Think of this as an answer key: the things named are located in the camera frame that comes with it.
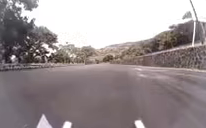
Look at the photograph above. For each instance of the distant hill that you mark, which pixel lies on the distant hill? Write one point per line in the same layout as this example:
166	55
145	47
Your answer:
124	46

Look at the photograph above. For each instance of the grey asphalt road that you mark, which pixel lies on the grey asphalt road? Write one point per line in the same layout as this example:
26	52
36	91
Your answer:
101	93

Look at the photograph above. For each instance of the trees on slope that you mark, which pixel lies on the trees on slope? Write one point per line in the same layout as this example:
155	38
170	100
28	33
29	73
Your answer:
167	40

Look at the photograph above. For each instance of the robot's own part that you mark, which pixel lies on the robot's own part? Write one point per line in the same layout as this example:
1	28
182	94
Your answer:
139	124
67	124

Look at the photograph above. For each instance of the row of trees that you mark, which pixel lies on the row of trees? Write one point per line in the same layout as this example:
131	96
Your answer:
14	36

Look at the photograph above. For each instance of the pale kerb strip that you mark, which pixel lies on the pale kerb strip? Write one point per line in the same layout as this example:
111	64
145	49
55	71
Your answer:
197	70

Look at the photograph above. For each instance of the white pole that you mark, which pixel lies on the white pole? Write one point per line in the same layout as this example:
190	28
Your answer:
193	33

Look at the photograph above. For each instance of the leaning pole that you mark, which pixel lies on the leaning pole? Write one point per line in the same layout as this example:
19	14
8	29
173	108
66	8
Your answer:
197	20

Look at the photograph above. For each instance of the grey stone wall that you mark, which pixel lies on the grey stone wall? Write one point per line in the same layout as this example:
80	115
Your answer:
184	56

